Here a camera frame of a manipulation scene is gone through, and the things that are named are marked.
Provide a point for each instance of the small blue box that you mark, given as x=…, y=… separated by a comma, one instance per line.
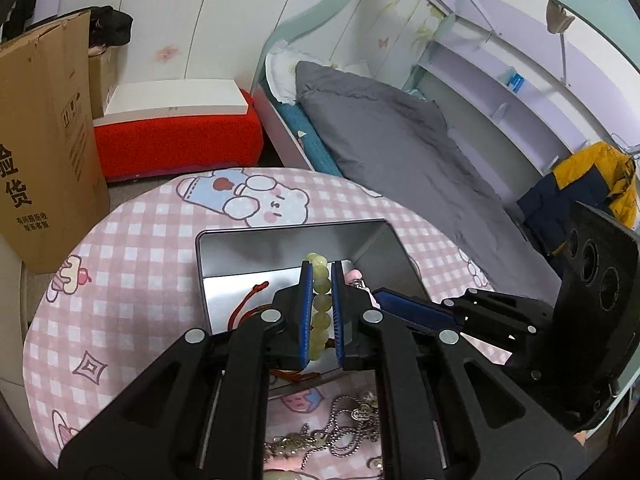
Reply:
x=516, y=82

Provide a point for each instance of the small clear shelf ornament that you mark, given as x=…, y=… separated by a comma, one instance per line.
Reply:
x=500, y=112

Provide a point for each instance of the dark hanging coat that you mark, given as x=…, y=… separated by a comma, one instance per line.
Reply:
x=30, y=10

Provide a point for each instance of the teal bunk bed frame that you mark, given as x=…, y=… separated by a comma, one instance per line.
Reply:
x=320, y=5

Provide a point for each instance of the purple wall shelf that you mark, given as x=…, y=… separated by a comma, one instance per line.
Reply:
x=500, y=60

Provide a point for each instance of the teal bed sheet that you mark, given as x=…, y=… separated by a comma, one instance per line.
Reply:
x=310, y=135

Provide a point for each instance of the large cardboard box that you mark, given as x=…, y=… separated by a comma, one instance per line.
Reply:
x=45, y=135

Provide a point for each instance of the white pillow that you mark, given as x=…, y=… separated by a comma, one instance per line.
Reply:
x=280, y=75

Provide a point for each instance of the black bag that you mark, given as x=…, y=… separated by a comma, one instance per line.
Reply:
x=112, y=22

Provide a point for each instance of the grey blanket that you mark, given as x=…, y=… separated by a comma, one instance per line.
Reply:
x=390, y=150

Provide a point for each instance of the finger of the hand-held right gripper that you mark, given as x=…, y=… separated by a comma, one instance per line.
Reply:
x=415, y=310
x=500, y=305

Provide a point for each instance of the yellow and navy jacket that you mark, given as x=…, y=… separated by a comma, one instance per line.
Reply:
x=585, y=175

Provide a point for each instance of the pink checkered tablecloth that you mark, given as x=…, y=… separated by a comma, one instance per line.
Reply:
x=150, y=260

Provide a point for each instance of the small cardboard box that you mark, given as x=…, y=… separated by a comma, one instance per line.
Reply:
x=102, y=80

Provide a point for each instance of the red storage ottoman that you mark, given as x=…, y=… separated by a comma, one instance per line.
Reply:
x=175, y=145

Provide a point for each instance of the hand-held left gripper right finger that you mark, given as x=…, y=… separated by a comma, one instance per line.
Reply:
x=337, y=310

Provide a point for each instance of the white board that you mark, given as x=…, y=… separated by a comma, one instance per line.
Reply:
x=175, y=97

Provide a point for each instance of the brown hanging pouch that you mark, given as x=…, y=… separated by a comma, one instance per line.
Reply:
x=560, y=17

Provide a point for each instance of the silver metal tin box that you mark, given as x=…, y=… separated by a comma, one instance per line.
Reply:
x=280, y=250

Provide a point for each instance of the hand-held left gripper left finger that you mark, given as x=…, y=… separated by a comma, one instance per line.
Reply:
x=306, y=310

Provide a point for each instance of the small butterfly sticker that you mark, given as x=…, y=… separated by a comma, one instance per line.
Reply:
x=383, y=42

